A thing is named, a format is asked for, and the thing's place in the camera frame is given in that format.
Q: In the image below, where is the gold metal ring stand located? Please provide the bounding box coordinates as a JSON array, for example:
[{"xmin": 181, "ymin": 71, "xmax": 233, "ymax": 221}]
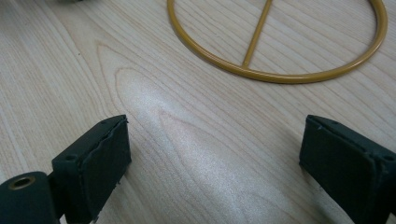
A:
[{"xmin": 166, "ymin": 0, "xmax": 389, "ymax": 85}]

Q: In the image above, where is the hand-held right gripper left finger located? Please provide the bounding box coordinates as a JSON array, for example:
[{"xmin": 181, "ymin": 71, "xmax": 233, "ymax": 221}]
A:
[{"xmin": 48, "ymin": 114, "xmax": 133, "ymax": 224}]

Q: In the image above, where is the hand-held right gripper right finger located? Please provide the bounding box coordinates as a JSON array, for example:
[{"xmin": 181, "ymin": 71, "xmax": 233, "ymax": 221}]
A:
[{"xmin": 298, "ymin": 114, "xmax": 396, "ymax": 224}]

